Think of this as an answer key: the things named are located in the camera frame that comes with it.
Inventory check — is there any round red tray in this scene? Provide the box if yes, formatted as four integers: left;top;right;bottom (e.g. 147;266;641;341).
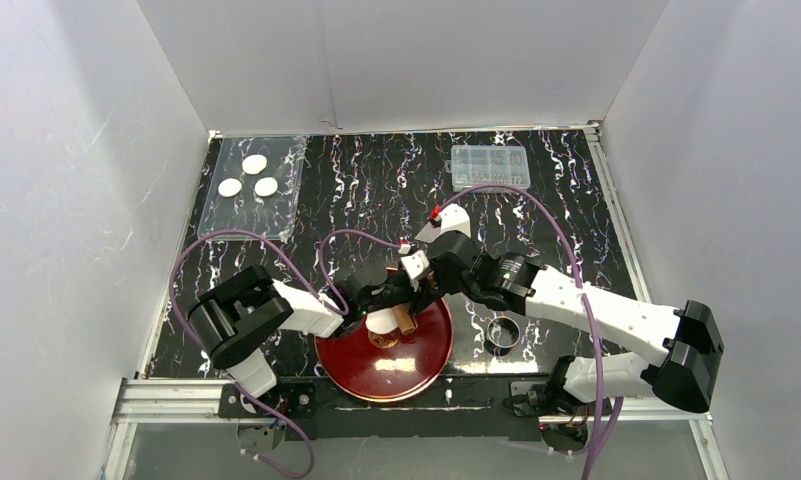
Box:
314;299;454;403

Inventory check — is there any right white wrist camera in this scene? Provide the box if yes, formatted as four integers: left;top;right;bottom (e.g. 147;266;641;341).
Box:
428;203;471;241

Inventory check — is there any clear plastic tray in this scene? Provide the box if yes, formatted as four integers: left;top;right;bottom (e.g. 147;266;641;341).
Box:
197;135;307;242

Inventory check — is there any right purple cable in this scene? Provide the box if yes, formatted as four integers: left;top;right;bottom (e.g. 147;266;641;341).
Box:
436;184;625;480

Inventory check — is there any white dough disc left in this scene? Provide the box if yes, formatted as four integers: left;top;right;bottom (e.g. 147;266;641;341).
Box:
217;178;243;198

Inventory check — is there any scraper knife orange handle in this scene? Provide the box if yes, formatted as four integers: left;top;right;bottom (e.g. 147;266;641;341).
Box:
414;219;441;244

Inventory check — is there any aluminium frame rail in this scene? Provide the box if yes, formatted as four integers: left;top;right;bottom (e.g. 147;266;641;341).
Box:
104;379;729;479

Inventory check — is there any white dough disc top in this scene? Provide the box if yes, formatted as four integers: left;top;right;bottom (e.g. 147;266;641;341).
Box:
241;154;268;175

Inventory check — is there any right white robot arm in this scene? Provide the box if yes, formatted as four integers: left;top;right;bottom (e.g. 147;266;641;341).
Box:
425;231;724;413

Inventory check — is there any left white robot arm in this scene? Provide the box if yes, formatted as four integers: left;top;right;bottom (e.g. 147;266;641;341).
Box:
186;266;418;398

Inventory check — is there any white dough piece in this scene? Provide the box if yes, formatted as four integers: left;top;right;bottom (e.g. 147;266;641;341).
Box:
365;309;398;335

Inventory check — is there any white dough disc right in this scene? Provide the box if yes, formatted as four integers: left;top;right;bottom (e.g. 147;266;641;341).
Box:
253;177;279;198

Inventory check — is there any metal ring cutter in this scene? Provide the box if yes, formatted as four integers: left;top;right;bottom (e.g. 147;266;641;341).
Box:
485;316;521;350

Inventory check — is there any clear compartment storage box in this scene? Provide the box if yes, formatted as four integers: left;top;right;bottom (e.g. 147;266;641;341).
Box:
449;145;531;192

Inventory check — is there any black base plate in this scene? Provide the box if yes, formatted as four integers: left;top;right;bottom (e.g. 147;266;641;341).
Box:
217;374;607;444

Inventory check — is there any white dough disc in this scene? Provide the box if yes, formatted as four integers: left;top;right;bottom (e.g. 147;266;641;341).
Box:
217;178;243;198
253;177;279;198
241;154;268;175

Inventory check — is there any wooden rolling pin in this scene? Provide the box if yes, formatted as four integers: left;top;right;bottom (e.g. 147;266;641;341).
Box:
392;305;417;336

